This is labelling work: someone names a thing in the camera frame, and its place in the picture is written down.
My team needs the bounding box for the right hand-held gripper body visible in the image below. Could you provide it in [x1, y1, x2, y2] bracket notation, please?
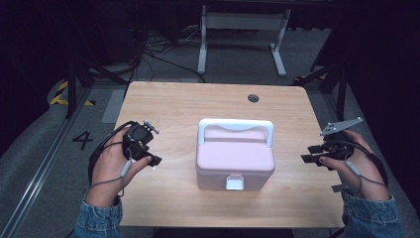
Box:
[319, 116, 364, 162]

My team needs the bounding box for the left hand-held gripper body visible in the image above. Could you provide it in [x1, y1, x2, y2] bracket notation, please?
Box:
[122, 119, 160, 163]

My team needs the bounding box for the pink storage box white handle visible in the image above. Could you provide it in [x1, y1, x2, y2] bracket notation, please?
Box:
[194, 117, 276, 192]

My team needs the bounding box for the person's left hand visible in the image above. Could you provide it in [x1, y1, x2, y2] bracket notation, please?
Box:
[86, 126, 154, 208]

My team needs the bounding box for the person's right hand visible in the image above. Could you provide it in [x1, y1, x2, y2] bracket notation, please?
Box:
[318, 130, 391, 202]

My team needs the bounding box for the black tripod stand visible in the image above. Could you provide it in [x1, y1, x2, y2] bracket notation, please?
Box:
[292, 61, 352, 122]
[62, 49, 131, 121]

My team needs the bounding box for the yellow black floor tape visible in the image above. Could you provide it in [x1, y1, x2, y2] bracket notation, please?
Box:
[49, 79, 97, 107]

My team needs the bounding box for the grey cable of right gripper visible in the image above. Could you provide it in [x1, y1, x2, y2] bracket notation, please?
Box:
[344, 160, 388, 196]

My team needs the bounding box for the grey cable of gripper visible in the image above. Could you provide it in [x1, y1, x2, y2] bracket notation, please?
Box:
[344, 160, 388, 196]
[87, 158, 136, 198]

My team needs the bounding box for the grey cable of left gripper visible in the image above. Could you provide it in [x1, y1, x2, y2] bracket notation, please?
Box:
[87, 158, 136, 198]

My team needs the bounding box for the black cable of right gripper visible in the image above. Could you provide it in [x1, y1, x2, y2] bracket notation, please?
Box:
[330, 140, 389, 186]

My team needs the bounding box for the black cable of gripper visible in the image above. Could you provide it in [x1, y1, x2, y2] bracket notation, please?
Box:
[330, 140, 389, 186]
[87, 120, 137, 186]

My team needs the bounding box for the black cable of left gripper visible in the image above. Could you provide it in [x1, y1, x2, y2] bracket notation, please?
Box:
[87, 120, 137, 186]

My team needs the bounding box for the bundle of floor cables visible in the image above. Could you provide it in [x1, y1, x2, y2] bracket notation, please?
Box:
[130, 24, 207, 84]

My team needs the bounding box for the metal floor rail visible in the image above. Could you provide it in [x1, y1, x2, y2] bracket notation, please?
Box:
[0, 88, 94, 238]

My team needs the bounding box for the white metal stand frame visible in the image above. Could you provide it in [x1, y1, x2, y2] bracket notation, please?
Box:
[196, 4, 292, 78]

